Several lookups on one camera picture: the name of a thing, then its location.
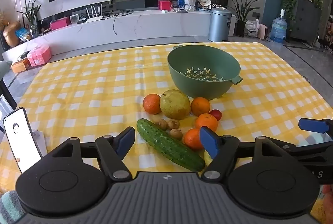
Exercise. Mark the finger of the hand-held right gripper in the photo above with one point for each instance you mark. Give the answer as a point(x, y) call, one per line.
point(312, 125)
point(312, 153)

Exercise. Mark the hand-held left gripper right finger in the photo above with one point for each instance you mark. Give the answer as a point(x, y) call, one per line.
point(210, 142)

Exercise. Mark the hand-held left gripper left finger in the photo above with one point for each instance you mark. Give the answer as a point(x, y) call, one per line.
point(125, 142)

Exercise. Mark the yellow lemon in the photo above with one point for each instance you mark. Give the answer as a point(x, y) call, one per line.
point(174, 104)
point(207, 159)

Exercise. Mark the orange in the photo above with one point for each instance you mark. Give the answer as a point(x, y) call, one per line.
point(200, 107)
point(192, 139)
point(152, 104)
point(206, 121)

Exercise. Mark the red tomato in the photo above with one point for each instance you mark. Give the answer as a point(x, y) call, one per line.
point(216, 114)

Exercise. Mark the green cucumber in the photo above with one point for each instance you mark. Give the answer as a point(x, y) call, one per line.
point(166, 144)

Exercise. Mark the green colander bowl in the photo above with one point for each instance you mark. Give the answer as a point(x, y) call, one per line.
point(208, 84)

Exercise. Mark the yellow checkered tablecloth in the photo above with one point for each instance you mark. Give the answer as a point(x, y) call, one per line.
point(91, 83)

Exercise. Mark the white phone stand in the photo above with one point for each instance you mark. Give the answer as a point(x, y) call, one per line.
point(41, 141)

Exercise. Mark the blue water jug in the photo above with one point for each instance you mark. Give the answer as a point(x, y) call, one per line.
point(278, 30)

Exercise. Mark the grey drawer cabinet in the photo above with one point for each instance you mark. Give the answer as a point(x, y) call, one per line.
point(305, 21)

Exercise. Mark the small pink heater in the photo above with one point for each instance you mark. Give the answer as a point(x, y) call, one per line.
point(263, 32)

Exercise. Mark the white smartphone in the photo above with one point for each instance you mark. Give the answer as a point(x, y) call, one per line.
point(19, 135)

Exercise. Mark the white plastic bag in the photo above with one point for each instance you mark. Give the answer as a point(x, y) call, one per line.
point(251, 29)

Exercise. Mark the grey-blue pedal trash can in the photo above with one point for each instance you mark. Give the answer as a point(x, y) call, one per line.
point(218, 26)

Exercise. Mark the white marble television console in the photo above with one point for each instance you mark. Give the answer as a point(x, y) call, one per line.
point(145, 27)

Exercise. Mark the long-leaf potted plant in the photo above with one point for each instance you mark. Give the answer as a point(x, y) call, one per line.
point(240, 28)

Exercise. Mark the large pink storage box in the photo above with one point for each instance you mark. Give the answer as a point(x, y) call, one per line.
point(43, 55)

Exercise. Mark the small pink storage box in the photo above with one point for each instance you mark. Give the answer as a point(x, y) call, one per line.
point(32, 60)

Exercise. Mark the white router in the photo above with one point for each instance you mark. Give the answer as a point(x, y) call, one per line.
point(94, 19)

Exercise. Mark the small black box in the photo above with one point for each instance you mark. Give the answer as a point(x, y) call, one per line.
point(82, 21)

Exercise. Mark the orange cardboard box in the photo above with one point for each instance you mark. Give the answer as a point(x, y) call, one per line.
point(20, 65)

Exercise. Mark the small white clock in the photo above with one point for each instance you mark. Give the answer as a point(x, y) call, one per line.
point(74, 19)

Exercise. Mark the teal patterned cloth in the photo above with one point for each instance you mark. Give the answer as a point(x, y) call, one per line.
point(9, 207)

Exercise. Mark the flat magenta box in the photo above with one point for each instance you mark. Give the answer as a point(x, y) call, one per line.
point(59, 24)

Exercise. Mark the beige cap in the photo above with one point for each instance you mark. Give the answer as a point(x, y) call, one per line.
point(205, 2)

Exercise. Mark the pale green chair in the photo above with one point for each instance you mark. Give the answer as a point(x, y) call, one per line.
point(5, 67)

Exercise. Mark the red gift box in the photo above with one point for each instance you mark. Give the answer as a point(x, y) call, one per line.
point(164, 5)

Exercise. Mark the blue snack bag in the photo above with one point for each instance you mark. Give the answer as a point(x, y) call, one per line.
point(23, 34)

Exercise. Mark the golden round vase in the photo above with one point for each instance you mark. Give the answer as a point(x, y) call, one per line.
point(11, 32)

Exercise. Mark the green plant in glass vase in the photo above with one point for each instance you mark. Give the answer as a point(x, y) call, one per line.
point(32, 14)

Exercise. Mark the dried flower bunch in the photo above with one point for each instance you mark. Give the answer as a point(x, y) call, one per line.
point(2, 21)

